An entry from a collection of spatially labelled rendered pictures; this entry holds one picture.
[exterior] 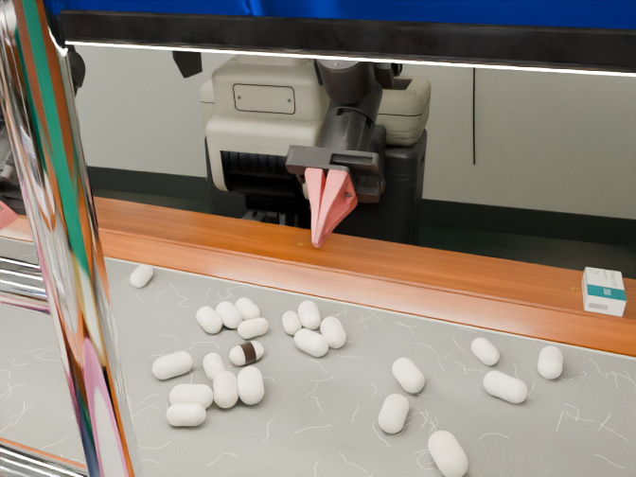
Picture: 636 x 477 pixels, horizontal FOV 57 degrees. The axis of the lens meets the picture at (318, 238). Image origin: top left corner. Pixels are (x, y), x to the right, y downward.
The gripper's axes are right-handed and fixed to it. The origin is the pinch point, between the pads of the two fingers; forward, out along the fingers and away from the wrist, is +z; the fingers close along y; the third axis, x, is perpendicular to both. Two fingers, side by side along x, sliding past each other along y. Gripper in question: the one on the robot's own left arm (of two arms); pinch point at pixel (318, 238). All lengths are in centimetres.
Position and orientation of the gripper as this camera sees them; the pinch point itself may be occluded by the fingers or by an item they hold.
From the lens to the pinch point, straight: 62.1
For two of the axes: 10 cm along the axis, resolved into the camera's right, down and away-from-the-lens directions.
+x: 2.3, 4.1, 8.8
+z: -2.5, 9.0, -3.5
